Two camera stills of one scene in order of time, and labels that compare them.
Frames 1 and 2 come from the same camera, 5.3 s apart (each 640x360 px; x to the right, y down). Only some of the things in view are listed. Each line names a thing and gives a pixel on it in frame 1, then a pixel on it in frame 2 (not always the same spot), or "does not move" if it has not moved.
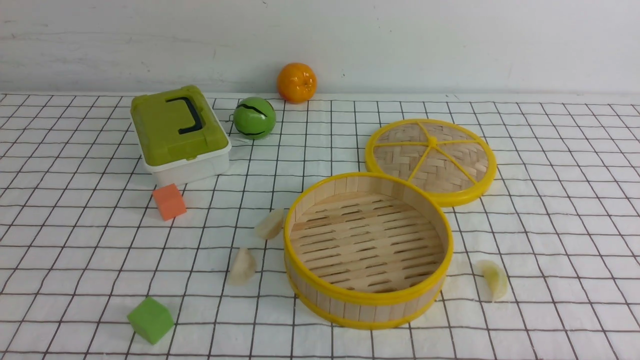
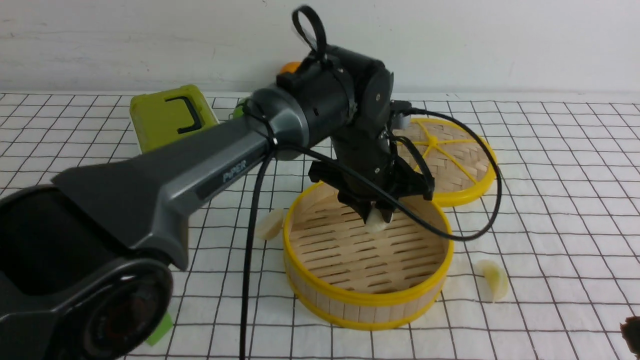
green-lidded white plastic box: (179, 137) does not move
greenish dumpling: (495, 278) does not move
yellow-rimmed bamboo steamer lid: (455, 162) does not move
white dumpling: (244, 267) to (375, 222)
